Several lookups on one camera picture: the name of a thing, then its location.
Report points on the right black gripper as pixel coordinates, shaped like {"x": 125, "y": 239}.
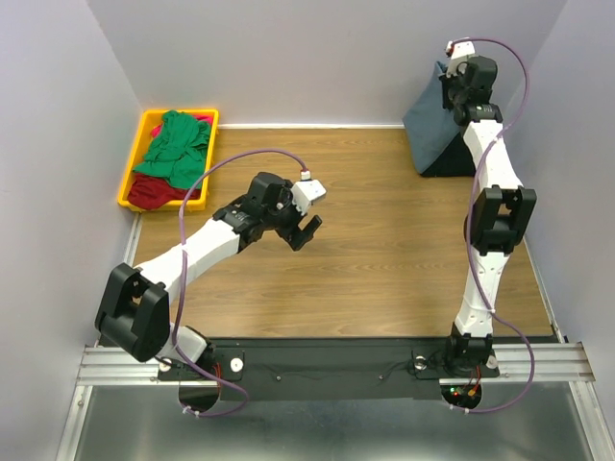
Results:
{"x": 447, "y": 82}

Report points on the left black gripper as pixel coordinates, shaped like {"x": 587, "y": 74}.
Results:
{"x": 296, "y": 237}

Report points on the blue-grey t-shirt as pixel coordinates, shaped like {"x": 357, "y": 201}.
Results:
{"x": 429, "y": 127}

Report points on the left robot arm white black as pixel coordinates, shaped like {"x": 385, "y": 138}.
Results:
{"x": 135, "y": 309}

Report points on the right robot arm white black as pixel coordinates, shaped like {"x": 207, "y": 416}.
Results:
{"x": 499, "y": 213}

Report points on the folded black t-shirt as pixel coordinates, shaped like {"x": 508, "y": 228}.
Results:
{"x": 455, "y": 161}

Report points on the green t-shirt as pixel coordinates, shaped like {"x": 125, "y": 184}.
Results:
{"x": 179, "y": 152}

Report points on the dark red t-shirt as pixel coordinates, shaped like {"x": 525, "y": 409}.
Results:
{"x": 151, "y": 193}

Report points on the pink t-shirt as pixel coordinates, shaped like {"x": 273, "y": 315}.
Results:
{"x": 200, "y": 118}

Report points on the yellow plastic tray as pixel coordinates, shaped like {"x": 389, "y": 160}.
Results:
{"x": 149, "y": 120}

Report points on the electronics board with leds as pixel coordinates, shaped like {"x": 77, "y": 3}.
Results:
{"x": 465, "y": 396}

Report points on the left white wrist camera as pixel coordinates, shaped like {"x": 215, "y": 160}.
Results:
{"x": 307, "y": 193}

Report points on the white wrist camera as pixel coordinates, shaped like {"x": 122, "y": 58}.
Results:
{"x": 458, "y": 51}
{"x": 307, "y": 193}

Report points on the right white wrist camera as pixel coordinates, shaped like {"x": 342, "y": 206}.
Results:
{"x": 458, "y": 51}

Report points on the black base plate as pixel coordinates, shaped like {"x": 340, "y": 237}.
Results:
{"x": 341, "y": 368}

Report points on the aluminium frame rail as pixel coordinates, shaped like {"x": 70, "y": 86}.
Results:
{"x": 346, "y": 284}

